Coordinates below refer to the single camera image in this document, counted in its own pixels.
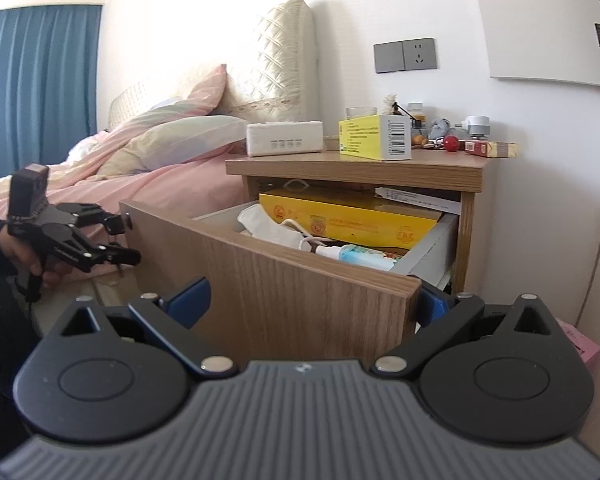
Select grey plush toy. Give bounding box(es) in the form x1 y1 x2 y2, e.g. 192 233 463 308
428 118 453 142

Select white plug adapter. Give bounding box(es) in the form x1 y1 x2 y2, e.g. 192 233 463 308
459 115 492 139

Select white paper sheets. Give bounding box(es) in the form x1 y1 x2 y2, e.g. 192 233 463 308
375 186 462 216

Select pink box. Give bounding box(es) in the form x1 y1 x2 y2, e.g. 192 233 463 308
555 317 600 367

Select yellow flat box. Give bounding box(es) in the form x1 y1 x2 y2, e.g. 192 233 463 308
258 190 445 251

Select cream quilted headboard cushion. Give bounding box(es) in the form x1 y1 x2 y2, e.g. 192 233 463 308
107 76 193 133
219 0 318 127

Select person's dark clothing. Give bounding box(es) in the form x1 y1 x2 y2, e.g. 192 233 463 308
0 269 48 411

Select blue white bottle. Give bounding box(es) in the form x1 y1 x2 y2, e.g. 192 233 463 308
314 243 406 272

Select striped pastel pillow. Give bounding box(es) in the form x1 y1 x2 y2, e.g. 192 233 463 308
95 99 248 181

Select wooden drawer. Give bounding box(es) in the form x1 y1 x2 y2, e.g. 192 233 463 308
118 199 462 367

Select grey wall socket panel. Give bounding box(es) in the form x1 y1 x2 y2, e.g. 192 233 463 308
373 37 438 75

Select pink duvet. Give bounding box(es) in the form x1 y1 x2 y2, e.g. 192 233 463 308
0 130 248 241

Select blue curtain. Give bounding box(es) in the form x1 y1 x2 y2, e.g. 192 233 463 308
0 4 104 181

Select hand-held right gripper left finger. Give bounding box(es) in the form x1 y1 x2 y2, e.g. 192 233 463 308
46 275 237 378

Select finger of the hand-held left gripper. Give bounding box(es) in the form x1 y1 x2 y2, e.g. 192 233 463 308
42 224 142 274
55 202 133 236

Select wooden nightstand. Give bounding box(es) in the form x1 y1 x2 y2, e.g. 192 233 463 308
224 149 497 301

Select pink pillow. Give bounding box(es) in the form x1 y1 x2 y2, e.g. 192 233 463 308
182 63 229 117

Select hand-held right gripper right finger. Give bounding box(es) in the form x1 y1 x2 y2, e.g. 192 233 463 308
372 284 561 377

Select white rectangular box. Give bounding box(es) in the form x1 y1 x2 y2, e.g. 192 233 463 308
246 121 325 158

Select white cable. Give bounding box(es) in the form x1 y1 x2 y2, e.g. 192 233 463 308
279 219 331 253

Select yellow and white carton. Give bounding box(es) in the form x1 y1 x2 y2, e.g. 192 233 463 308
337 114 412 162

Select white plastic bag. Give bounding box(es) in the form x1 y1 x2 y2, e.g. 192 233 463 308
237 204 311 253

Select white cabinet door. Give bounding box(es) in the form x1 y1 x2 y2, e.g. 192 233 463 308
467 0 600 89

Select person's left hand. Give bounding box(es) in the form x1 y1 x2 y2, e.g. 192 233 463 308
1 232 75 292

